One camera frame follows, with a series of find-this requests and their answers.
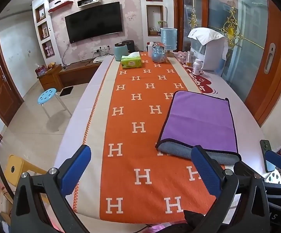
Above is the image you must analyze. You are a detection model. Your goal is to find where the purple grey microfibre towel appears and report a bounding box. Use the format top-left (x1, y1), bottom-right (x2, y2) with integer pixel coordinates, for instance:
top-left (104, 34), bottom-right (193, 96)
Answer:
top-left (156, 90), bottom-right (242, 166)

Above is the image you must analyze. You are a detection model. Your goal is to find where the green smartphone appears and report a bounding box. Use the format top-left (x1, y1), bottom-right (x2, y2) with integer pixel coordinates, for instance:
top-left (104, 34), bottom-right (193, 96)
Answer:
top-left (260, 139), bottom-right (275, 173)

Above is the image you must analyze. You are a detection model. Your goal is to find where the red white printed tablecloth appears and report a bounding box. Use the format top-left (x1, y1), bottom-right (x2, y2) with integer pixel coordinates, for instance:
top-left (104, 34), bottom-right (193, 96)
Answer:
top-left (55, 58), bottom-right (265, 209)

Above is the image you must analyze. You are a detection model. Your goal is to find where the yellow plastic stool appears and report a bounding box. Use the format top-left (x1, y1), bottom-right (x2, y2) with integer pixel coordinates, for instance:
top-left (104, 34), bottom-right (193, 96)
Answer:
top-left (4, 155), bottom-right (46, 187)

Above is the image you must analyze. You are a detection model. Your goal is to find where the orange H-pattern table runner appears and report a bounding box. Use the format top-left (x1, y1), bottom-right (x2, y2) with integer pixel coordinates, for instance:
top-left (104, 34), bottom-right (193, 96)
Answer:
top-left (72, 53), bottom-right (215, 223)

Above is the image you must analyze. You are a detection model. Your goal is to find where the blue plastic stool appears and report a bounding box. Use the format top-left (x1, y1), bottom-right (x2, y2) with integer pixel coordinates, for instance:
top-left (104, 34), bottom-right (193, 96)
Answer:
top-left (37, 88), bottom-right (72, 119)

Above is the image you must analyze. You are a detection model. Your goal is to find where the wooden tv cabinet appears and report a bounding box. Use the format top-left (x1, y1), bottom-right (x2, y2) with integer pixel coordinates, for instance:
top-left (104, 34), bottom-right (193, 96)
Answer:
top-left (38, 61), bottom-right (101, 91)

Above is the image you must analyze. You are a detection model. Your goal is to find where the white pill bottle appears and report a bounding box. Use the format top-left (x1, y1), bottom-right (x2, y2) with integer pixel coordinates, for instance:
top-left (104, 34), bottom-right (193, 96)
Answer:
top-left (193, 58), bottom-right (203, 76)

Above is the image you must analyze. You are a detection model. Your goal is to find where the red gift box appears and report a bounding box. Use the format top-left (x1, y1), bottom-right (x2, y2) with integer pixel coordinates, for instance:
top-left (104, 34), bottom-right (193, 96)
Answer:
top-left (35, 65), bottom-right (48, 77)

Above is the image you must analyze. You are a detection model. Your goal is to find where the white water dispenser appliance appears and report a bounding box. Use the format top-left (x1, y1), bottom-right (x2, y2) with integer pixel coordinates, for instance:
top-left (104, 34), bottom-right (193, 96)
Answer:
top-left (191, 37), bottom-right (228, 73)

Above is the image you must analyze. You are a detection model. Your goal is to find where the clear glass jar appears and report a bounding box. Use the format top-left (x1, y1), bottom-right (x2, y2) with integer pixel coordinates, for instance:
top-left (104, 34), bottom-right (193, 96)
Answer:
top-left (186, 50), bottom-right (195, 67)

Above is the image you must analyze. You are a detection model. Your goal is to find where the pink pig figurine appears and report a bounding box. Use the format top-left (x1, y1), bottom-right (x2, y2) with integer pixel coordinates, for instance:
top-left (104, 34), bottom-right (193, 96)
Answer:
top-left (176, 52), bottom-right (187, 64)

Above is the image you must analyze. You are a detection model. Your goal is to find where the white folded cloth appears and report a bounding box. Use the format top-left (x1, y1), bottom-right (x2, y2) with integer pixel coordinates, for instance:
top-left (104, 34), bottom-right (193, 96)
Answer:
top-left (188, 27), bottom-right (224, 45)

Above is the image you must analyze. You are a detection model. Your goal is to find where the white router box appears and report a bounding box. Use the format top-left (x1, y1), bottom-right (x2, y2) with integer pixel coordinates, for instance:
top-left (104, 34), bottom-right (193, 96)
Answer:
top-left (93, 55), bottom-right (111, 64)

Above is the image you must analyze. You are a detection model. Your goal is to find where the blue castle snow globe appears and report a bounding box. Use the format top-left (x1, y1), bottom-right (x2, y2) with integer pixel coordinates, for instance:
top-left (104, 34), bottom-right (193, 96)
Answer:
top-left (151, 42), bottom-right (166, 63)

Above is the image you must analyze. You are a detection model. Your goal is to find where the light blue table lamp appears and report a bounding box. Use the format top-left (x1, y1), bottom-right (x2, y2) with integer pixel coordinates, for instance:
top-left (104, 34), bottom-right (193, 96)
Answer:
top-left (160, 27), bottom-right (177, 57)

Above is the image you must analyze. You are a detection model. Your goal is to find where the green tissue box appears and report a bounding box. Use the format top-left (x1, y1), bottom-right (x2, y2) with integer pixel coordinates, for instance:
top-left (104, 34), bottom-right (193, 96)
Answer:
top-left (120, 52), bottom-right (142, 69)

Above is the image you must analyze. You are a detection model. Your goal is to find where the white plastic bottle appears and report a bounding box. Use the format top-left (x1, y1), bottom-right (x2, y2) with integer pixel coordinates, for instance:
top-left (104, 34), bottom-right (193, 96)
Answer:
top-left (147, 42), bottom-right (154, 57)

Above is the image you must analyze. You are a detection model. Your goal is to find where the teal electric kettle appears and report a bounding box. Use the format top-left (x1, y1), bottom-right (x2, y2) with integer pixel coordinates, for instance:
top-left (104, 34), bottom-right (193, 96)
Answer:
top-left (114, 42), bottom-right (129, 62)

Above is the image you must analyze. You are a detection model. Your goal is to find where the black small appliance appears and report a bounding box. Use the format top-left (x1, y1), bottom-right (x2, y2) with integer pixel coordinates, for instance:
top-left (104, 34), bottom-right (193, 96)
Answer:
top-left (122, 40), bottom-right (135, 53)

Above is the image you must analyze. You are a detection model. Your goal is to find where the orange sliding door frame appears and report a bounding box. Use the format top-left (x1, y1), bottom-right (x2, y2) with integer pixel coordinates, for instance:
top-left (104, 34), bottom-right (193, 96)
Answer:
top-left (244, 0), bottom-right (281, 125)

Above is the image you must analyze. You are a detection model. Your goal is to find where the black wall television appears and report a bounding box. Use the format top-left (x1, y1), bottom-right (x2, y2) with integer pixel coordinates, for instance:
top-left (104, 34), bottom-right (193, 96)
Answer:
top-left (65, 2), bottom-right (123, 43)

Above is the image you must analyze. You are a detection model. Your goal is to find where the red wall shelf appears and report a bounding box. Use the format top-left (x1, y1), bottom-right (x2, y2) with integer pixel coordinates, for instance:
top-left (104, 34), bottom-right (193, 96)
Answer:
top-left (48, 1), bottom-right (74, 13)

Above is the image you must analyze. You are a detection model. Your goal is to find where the white wall shelf box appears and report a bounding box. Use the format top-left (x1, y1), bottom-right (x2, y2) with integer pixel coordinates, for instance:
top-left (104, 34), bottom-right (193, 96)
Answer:
top-left (77, 0), bottom-right (100, 7)

